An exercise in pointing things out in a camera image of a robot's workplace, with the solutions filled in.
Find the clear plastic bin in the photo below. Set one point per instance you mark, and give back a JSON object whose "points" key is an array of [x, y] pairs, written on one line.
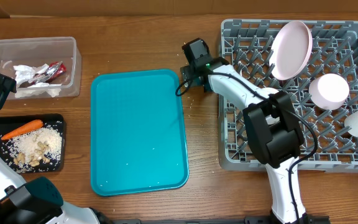
{"points": [[35, 52]]}

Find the white tissue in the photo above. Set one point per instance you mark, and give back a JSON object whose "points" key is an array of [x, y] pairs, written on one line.
{"points": [[25, 73]]}

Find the black food waste tray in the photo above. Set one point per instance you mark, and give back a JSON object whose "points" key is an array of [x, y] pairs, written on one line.
{"points": [[55, 121]]}

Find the large white plate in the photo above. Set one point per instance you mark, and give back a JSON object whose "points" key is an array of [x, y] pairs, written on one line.
{"points": [[291, 50]]}

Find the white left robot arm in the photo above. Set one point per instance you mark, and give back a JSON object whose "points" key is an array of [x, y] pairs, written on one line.
{"points": [[37, 201]]}

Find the pile of rice and peanuts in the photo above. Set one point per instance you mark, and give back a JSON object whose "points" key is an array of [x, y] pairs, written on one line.
{"points": [[36, 151]]}

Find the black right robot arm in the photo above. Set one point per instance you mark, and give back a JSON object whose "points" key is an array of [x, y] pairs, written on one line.
{"points": [[273, 129]]}

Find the orange carrot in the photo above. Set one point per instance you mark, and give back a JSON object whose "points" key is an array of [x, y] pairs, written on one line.
{"points": [[26, 128]]}

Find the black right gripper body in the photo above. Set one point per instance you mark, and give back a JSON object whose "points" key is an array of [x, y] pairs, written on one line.
{"points": [[188, 72]]}

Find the teal plastic serving tray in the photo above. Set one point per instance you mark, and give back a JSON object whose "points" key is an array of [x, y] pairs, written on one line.
{"points": [[138, 140]]}

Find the red snack wrapper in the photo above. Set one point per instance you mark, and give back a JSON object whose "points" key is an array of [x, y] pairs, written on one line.
{"points": [[52, 72]]}

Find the pink bowl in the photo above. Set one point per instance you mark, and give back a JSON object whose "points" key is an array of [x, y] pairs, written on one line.
{"points": [[329, 91]]}

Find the grey plastic dishwasher rack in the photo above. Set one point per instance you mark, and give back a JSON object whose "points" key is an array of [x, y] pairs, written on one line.
{"points": [[335, 50]]}

